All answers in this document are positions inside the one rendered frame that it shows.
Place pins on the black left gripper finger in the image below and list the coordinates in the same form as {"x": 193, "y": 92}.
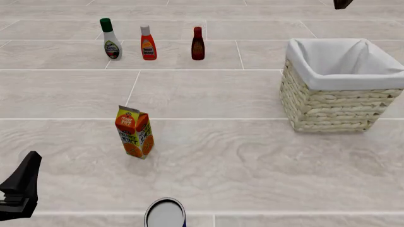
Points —
{"x": 26, "y": 175}

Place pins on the white cloth basket liner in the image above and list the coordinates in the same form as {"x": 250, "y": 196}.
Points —
{"x": 341, "y": 61}

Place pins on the orange juice carton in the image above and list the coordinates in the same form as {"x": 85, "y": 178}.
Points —
{"x": 135, "y": 137}

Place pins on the white dressing bottle green cap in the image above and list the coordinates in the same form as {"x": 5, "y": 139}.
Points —
{"x": 112, "y": 45}

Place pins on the dark red sauce bottle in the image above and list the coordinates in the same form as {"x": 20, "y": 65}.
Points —
{"x": 197, "y": 47}

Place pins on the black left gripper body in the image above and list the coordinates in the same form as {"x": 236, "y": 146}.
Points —
{"x": 17, "y": 204}

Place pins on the woven wicker basket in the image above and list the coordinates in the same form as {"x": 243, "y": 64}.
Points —
{"x": 331, "y": 108}

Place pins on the red ketchup bottle white cap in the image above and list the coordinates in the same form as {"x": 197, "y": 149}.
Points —
{"x": 148, "y": 47}

